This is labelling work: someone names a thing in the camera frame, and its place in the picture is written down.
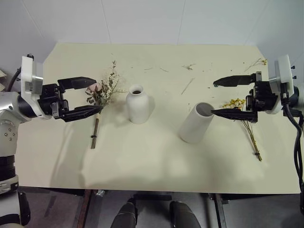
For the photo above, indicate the pink dried flower bouquet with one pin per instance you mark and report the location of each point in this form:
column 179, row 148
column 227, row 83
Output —
column 102, row 93

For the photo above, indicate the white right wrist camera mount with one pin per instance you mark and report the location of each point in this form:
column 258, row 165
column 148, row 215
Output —
column 286, row 69

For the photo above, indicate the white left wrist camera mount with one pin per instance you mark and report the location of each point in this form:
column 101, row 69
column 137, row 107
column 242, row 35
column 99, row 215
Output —
column 27, row 69

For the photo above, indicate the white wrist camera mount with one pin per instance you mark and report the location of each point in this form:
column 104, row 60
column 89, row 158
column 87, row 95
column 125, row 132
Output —
column 27, row 69
column 286, row 69

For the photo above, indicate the dark rounded shape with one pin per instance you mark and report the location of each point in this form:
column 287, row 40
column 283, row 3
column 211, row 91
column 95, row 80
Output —
column 184, row 215
column 126, row 216

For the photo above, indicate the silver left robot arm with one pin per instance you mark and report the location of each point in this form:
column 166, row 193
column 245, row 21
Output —
column 7, row 102

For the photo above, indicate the yellow dried flower bunch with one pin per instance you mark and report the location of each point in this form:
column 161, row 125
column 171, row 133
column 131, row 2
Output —
column 234, row 102

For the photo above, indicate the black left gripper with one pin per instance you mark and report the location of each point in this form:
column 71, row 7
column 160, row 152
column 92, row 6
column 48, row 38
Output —
column 51, row 97

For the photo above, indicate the white bottle-shaped vase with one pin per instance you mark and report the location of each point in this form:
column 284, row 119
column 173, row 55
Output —
column 137, row 104

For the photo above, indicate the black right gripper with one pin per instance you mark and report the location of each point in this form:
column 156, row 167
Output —
column 261, row 97

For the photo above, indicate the white cylinder vase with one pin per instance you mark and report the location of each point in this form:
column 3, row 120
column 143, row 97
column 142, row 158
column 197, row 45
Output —
column 194, row 123

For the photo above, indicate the small yellow flower sprig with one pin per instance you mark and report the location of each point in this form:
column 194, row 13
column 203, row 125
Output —
column 262, row 61

